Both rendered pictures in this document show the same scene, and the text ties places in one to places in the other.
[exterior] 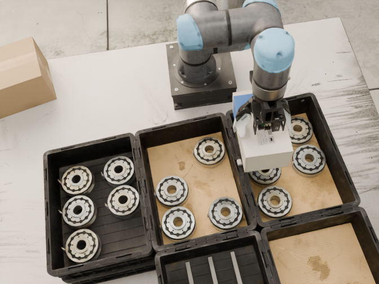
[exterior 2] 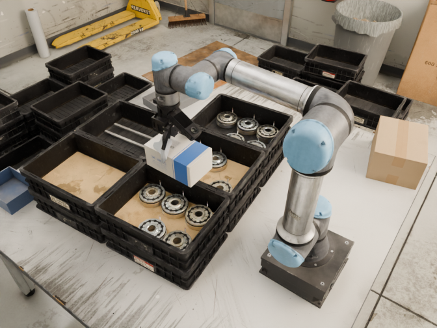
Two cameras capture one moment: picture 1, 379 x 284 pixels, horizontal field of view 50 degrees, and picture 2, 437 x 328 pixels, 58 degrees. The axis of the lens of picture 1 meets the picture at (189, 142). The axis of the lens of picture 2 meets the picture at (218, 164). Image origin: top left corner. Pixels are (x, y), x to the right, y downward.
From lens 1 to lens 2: 1.58 m
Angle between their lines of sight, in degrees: 67
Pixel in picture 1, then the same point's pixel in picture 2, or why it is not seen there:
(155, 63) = (354, 249)
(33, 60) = (396, 154)
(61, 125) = (337, 169)
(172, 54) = (337, 238)
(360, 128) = not seen: outside the picture
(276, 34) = (166, 56)
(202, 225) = not seen: hidden behind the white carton
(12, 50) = (417, 149)
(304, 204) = (133, 210)
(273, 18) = (181, 71)
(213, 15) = (214, 56)
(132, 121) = not seen: hidden behind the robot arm
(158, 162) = (242, 170)
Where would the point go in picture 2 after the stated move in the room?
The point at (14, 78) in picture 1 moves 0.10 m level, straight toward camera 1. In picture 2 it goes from (383, 140) to (361, 139)
